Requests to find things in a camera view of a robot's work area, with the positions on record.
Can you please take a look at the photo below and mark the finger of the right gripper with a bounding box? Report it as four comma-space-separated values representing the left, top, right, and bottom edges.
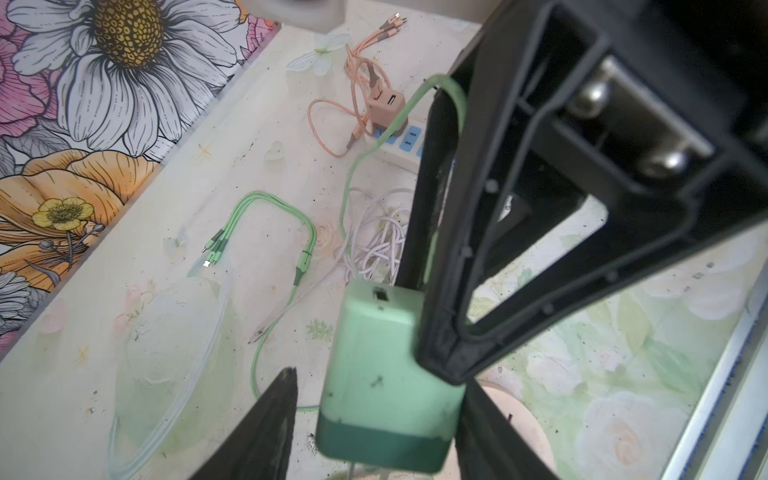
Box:
395, 87, 459, 288
414, 1, 767, 385

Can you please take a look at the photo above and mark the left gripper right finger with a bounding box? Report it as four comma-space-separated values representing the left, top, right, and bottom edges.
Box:
455, 380, 558, 480

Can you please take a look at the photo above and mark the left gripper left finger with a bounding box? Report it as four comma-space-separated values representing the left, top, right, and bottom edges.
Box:
192, 367, 298, 480

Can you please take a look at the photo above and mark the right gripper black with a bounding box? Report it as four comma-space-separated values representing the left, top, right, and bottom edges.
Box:
539, 1, 767, 228

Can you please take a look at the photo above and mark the white blue power strip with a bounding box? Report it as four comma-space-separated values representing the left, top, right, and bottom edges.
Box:
372, 120, 426, 174

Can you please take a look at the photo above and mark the pink charger adapter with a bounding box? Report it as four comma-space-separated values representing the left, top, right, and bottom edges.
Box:
366, 86, 406, 132

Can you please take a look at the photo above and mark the pink usb cable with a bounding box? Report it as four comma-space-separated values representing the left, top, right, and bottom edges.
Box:
307, 11, 409, 160

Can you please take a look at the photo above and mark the white thin cable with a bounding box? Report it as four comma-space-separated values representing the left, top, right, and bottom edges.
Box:
335, 187, 416, 286

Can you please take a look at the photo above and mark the green charger adapter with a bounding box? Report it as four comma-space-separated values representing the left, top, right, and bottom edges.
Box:
315, 280, 465, 474

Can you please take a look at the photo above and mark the green cable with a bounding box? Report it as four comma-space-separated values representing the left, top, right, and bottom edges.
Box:
200, 73, 469, 415

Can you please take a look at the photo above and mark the round pink power socket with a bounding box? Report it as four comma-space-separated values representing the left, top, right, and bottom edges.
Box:
480, 381, 556, 473

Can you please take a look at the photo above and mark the aluminium front rail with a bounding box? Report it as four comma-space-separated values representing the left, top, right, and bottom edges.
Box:
661, 292, 767, 479

